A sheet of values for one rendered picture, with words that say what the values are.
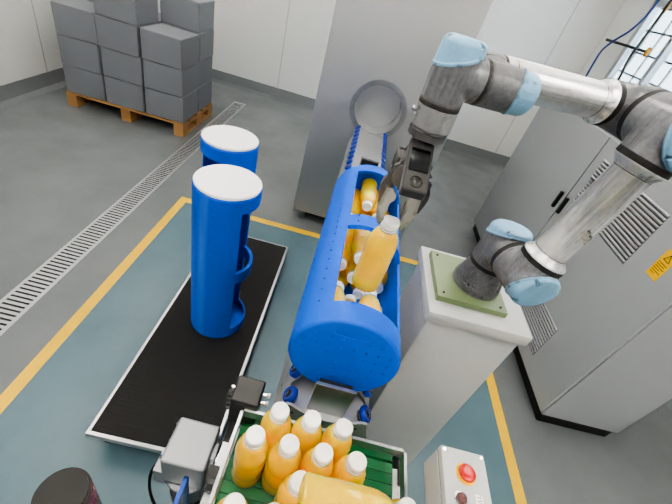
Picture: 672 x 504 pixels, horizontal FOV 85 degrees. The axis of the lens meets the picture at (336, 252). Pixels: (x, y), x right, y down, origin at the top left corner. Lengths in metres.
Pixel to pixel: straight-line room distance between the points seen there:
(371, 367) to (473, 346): 0.40
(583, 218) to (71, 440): 2.05
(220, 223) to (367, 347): 0.89
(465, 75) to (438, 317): 0.67
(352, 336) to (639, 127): 0.74
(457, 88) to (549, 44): 5.43
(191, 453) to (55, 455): 1.10
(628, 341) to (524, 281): 1.33
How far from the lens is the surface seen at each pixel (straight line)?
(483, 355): 1.29
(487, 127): 6.18
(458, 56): 0.68
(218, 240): 1.62
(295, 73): 5.91
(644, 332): 2.27
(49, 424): 2.17
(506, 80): 0.72
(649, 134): 0.97
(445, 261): 1.28
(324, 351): 0.94
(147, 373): 2.02
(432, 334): 1.19
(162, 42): 4.16
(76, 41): 4.63
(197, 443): 1.08
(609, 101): 1.02
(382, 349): 0.92
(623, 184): 0.98
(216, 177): 1.63
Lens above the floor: 1.85
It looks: 38 degrees down
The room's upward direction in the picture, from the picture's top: 18 degrees clockwise
